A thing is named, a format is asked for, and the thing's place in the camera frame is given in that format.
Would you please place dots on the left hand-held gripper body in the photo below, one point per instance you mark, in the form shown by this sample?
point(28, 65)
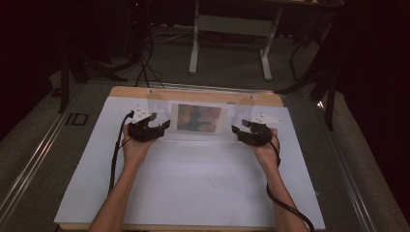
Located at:
point(141, 130)

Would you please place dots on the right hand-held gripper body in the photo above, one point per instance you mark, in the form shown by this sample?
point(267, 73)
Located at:
point(257, 132)

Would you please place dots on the photo card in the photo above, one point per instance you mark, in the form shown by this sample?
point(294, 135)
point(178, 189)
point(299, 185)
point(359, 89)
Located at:
point(199, 117)

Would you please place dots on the clear acrylic photo frame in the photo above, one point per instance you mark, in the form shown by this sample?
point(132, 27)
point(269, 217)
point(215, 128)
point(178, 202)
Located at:
point(199, 137)

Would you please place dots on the person's left hand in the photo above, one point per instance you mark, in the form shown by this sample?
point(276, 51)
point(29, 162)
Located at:
point(137, 151)

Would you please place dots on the person's right hand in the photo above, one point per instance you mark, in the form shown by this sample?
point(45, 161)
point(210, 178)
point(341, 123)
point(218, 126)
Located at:
point(266, 153)

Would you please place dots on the white table mat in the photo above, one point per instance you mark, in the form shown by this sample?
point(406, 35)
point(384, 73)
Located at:
point(199, 187)

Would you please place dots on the black metal stand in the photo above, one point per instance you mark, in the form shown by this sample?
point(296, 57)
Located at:
point(328, 96)
point(66, 80)

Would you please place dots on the white metal desk frame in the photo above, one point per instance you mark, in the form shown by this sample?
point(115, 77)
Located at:
point(232, 25)

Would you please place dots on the aluminium floor rail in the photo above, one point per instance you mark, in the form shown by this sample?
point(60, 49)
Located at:
point(348, 180)
point(35, 154)

